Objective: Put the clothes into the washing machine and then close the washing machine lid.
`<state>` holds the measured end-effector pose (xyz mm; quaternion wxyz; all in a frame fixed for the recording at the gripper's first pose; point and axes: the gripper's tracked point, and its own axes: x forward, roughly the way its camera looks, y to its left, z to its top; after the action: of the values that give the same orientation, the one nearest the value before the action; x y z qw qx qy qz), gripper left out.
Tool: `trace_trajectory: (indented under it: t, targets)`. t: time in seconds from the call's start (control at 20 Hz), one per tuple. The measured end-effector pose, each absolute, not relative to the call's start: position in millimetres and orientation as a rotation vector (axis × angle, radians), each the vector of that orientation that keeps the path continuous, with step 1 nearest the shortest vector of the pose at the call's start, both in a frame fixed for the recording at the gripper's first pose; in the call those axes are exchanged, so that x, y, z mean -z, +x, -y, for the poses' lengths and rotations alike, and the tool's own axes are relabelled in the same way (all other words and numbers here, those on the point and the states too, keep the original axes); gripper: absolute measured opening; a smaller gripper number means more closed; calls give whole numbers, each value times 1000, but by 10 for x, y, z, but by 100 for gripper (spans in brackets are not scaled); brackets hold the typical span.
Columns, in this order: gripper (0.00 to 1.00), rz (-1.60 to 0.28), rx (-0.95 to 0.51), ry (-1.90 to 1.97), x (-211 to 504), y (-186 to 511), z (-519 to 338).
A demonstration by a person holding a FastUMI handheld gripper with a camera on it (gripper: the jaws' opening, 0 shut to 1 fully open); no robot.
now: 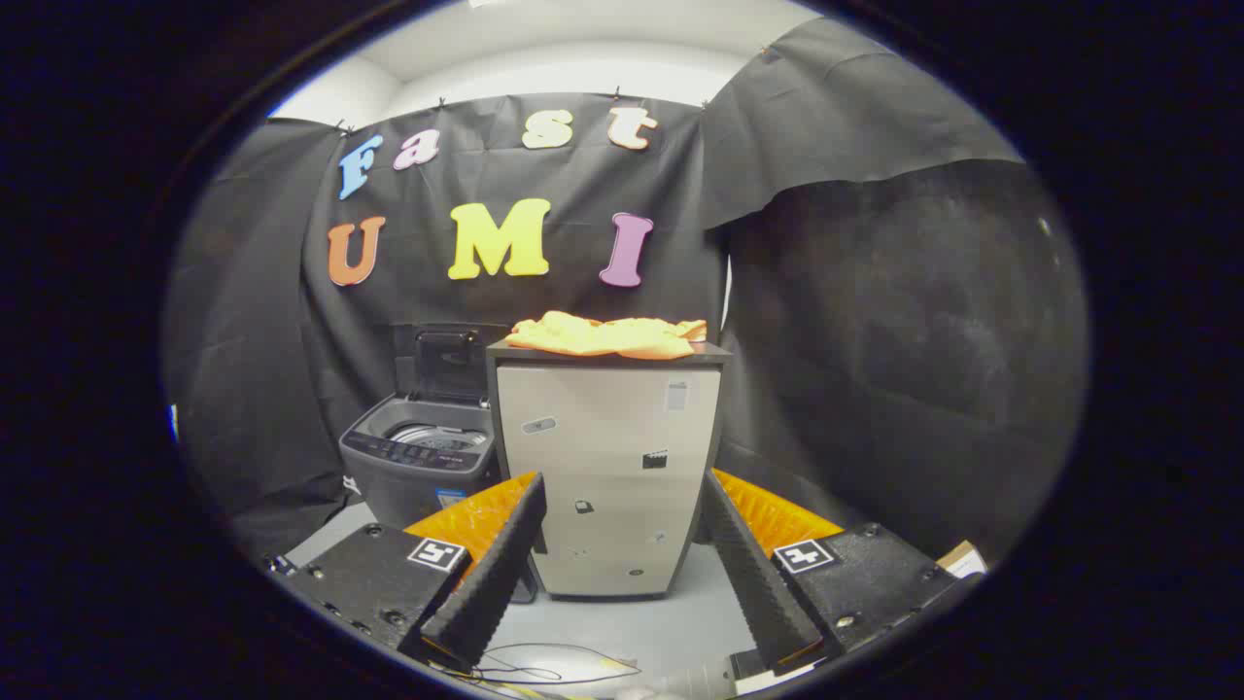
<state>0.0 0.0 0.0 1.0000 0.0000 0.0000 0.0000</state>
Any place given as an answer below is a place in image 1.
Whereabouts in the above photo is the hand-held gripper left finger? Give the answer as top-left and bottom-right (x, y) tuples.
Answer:
(264, 472), (548, 674)

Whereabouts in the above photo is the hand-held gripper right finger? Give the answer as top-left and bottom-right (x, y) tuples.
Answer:
(700, 469), (973, 677)

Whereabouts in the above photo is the grey washing machine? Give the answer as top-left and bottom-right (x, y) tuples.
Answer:
(338, 392), (499, 531)

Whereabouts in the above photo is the orange shirt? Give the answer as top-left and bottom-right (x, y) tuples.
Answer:
(505, 311), (708, 361)

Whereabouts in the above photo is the small cardboard box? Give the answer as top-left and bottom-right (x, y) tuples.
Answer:
(938, 541), (987, 579)

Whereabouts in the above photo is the black backdrop cloth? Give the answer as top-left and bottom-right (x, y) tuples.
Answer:
(165, 17), (1089, 575)

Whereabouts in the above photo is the thin black cable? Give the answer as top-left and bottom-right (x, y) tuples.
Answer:
(474, 640), (642, 687)

